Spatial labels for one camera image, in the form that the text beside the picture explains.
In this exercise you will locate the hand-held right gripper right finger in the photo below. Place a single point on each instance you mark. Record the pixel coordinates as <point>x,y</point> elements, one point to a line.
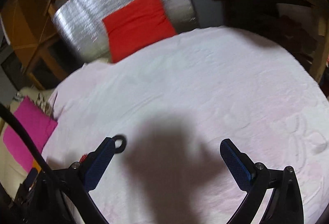
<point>236,162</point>

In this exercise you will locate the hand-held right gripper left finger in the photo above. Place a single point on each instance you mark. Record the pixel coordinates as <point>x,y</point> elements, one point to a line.
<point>100,164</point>

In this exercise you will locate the pink cloth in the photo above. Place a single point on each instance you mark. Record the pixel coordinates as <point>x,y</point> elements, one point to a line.
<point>25,123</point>

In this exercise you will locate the white towel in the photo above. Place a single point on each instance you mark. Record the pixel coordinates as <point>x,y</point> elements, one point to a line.
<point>192,72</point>

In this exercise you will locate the silver foil mat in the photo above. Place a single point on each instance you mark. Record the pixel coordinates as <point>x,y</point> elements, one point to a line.
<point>84,20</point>

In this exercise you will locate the red cushion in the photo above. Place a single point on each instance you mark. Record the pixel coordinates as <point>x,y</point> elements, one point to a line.
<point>138,23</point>

